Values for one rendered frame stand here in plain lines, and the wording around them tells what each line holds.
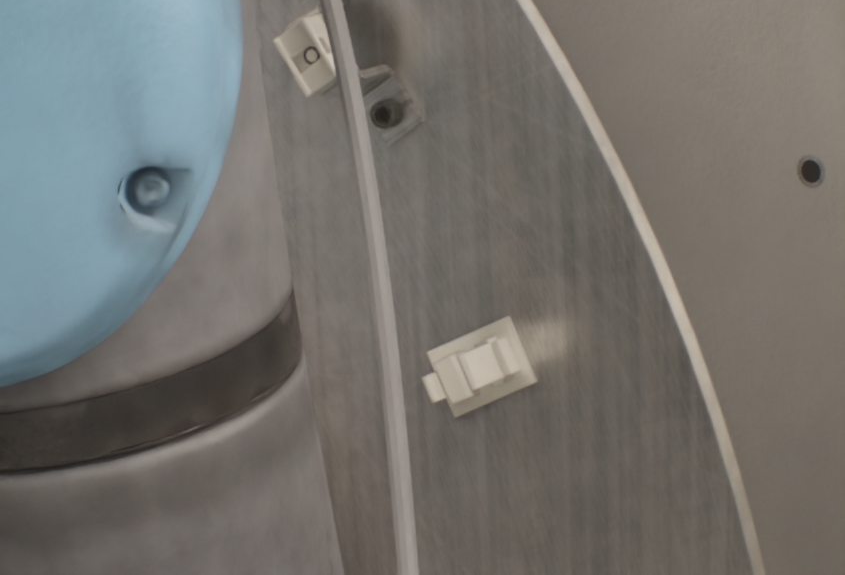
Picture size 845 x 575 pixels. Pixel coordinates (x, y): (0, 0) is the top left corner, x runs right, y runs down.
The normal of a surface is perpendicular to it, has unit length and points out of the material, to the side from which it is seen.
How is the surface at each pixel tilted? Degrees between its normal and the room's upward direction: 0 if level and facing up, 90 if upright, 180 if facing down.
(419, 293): 90
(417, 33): 90
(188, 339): 92
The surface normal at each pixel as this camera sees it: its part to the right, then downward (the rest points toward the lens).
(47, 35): -0.07, 0.22
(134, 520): 0.36, 0.22
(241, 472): 0.73, 0.10
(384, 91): -0.47, 0.17
